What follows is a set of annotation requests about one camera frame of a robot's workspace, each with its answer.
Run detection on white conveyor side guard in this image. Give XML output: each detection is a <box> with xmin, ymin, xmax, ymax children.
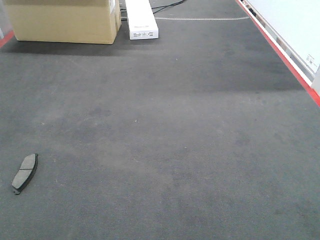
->
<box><xmin>237</xmin><ymin>0</ymin><xmax>320</xmax><ymax>104</ymax></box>

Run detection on brown cardboard box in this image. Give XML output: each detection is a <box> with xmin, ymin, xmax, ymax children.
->
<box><xmin>3</xmin><ymin>0</ymin><xmax>121</xmax><ymax>45</ymax></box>

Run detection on black cable behind boxes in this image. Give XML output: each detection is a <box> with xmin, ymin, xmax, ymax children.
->
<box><xmin>119</xmin><ymin>0</ymin><xmax>187</xmax><ymax>21</ymax></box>

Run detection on brake pad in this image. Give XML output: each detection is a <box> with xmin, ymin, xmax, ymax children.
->
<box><xmin>11</xmin><ymin>153</ymin><xmax>39</xmax><ymax>195</ymax></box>

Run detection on long white carton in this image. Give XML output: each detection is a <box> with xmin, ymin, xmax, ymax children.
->
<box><xmin>125</xmin><ymin>0</ymin><xmax>159</xmax><ymax>40</ymax></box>

